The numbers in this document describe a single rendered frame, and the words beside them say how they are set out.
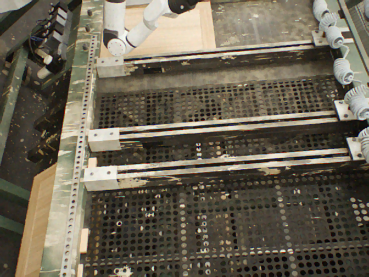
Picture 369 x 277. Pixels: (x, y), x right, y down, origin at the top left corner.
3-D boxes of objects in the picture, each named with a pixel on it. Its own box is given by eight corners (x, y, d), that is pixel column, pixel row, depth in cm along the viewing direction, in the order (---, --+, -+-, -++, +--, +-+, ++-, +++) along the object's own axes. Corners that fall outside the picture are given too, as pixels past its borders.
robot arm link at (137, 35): (152, 35, 189) (123, 63, 199) (158, 25, 197) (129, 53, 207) (133, 16, 186) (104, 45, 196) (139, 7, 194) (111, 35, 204)
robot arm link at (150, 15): (165, 6, 179) (143, 28, 186) (179, 10, 186) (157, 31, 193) (158, -7, 181) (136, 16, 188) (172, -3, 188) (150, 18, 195)
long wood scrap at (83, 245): (82, 230, 170) (82, 228, 169) (88, 230, 170) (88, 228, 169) (80, 253, 165) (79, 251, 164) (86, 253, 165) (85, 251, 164)
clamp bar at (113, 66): (100, 66, 225) (88, 26, 206) (348, 44, 221) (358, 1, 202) (99, 81, 219) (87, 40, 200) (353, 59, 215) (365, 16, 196)
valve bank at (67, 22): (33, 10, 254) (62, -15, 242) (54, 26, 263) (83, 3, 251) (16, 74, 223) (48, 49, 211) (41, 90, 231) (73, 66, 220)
